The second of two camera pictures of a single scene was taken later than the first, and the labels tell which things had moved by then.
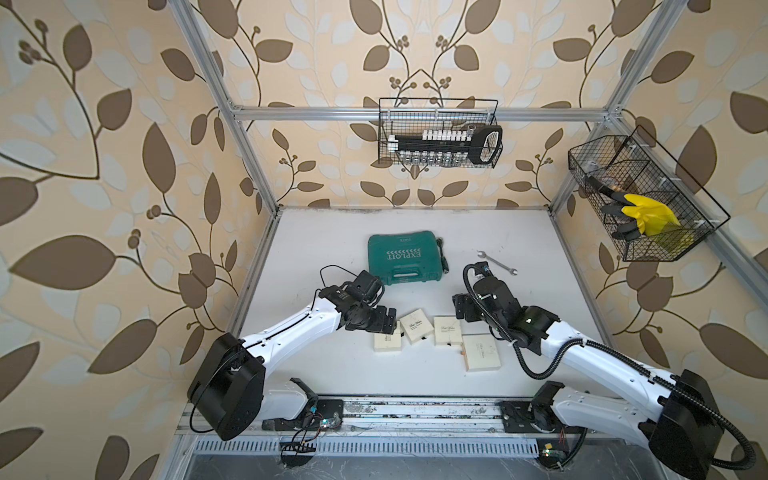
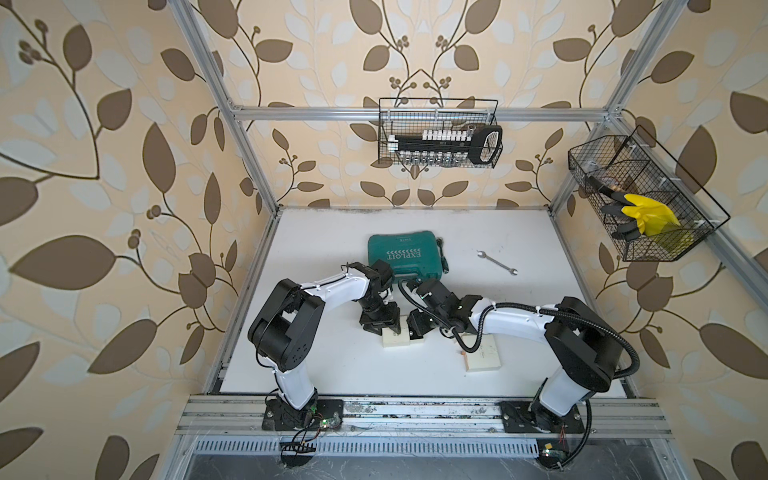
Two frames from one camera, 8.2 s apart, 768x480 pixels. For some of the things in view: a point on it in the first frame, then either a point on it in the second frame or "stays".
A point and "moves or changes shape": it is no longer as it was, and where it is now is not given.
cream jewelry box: x=384 y=342 moves or changes shape
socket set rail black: x=481 y=144 stays
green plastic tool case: x=405 y=257 stays
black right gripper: x=469 y=300 to x=416 y=323
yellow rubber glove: x=652 y=216 stays
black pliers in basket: x=626 y=230 stays
